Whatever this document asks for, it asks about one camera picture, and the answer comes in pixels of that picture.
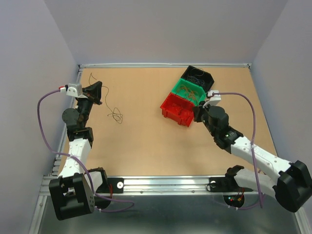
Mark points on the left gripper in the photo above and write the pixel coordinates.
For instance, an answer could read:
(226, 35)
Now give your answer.
(94, 91)

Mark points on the black plastic bin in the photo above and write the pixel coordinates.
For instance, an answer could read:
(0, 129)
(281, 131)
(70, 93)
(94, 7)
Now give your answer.
(198, 77)

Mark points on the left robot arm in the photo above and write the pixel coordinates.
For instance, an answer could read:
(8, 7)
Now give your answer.
(72, 192)

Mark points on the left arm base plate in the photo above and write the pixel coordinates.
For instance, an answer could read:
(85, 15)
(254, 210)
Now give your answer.
(114, 186)

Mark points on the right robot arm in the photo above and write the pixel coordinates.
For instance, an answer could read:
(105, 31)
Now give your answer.
(290, 183)

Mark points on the green plastic bin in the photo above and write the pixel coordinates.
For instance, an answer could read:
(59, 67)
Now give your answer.
(189, 91)

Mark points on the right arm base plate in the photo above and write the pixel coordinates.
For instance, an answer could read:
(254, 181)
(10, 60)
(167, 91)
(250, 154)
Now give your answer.
(233, 195)

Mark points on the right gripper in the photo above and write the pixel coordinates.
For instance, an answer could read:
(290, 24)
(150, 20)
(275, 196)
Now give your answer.
(197, 110)

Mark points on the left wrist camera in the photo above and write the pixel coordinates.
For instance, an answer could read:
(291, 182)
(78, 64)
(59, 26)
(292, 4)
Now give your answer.
(74, 90)

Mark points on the red plastic bin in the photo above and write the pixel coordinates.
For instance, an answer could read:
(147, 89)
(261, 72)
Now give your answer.
(178, 109)

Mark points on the aluminium mounting rail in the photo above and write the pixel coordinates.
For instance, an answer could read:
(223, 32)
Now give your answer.
(174, 185)

